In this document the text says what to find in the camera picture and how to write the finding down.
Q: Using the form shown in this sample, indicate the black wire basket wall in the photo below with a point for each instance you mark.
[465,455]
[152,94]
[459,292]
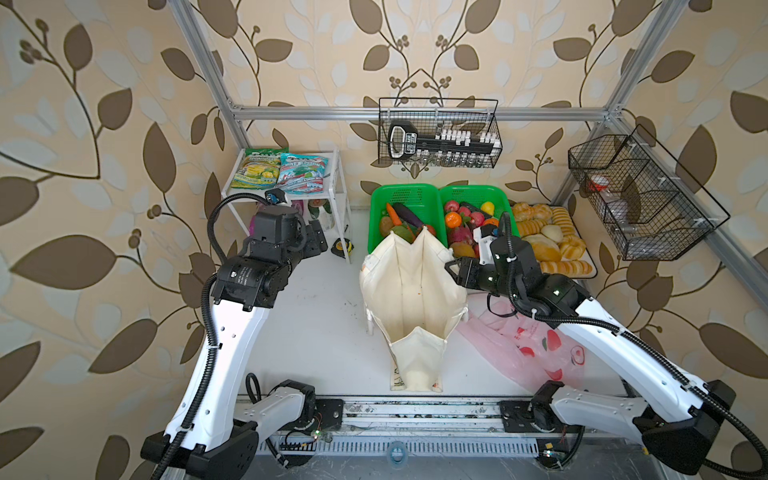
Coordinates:
[670,211]
[439,132]

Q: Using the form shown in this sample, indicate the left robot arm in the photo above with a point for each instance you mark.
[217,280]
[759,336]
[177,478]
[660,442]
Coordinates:
[204,440]

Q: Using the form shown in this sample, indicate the black wire basket right wall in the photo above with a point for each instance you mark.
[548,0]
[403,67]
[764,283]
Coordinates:
[670,211]

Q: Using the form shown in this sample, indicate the black wire basket back wall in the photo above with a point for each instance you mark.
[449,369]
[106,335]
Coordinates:
[439,132]

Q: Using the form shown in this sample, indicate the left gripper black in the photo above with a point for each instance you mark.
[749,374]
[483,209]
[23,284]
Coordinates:
[314,238]

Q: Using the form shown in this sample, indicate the pink plastic grocery bag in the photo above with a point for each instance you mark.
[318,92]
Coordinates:
[524,350]

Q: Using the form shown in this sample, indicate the green basket with vegetables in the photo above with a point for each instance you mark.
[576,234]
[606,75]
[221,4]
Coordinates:
[423,199]

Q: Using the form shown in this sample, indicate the orange carrot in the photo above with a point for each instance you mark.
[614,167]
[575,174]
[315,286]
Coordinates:
[393,215]

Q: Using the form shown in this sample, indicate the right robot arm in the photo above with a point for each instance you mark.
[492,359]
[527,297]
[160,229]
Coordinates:
[675,415]

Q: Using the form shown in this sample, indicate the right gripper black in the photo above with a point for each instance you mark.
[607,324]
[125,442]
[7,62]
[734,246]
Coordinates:
[466,269]

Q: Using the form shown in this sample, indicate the cream canvas tote bag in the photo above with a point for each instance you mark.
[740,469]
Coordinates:
[415,303]

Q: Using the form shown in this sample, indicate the purple eggplant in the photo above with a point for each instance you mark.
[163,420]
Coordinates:
[407,215]

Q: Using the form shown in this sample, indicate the teal-red snack packet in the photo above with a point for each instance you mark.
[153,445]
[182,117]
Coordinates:
[302,174]

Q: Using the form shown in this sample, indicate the red-capped bottle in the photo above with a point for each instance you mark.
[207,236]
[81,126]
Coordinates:
[610,206]

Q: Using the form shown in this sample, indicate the green basket with fruit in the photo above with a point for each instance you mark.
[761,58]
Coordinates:
[472,211]

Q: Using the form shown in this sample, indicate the yellow black tape measure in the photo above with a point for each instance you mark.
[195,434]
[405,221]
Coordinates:
[343,248]

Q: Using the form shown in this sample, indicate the yellow-green snack packet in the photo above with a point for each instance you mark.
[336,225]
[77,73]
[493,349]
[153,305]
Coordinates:
[259,169]

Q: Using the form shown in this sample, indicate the green cabbage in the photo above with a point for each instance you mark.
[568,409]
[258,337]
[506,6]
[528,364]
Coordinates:
[404,233]

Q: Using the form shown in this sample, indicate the brown potato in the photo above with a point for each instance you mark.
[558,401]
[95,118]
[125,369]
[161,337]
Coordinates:
[386,224]

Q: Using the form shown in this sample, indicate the tray of bread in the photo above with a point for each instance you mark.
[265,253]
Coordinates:
[557,246]

